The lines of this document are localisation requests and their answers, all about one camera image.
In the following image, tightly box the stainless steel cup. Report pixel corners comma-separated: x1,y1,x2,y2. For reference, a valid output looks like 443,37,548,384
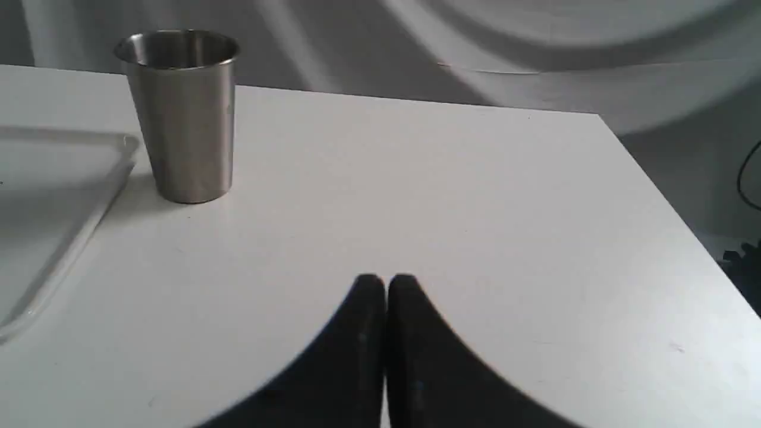
114,29,240,205

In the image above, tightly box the white plastic tray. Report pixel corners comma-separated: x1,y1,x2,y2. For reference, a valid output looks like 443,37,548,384
1,125,142,343

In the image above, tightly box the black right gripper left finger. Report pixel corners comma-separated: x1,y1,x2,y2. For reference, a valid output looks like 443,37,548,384
204,274,386,427

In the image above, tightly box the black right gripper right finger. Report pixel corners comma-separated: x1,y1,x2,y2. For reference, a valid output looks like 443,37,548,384
388,274,574,427

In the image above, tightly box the black cable in background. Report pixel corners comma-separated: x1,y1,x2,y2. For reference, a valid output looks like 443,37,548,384
736,140,761,212

